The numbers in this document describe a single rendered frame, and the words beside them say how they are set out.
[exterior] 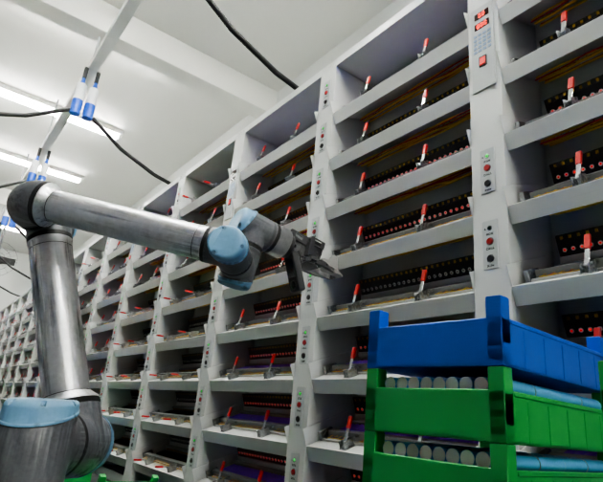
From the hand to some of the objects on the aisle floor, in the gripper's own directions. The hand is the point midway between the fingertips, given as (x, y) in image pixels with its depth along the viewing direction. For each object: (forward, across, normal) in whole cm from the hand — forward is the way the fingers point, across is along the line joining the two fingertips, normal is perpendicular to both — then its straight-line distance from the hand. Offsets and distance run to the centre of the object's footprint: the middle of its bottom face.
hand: (334, 277), depth 155 cm
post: (+29, +21, +79) cm, 86 cm away
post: (+29, -49, +79) cm, 97 cm away
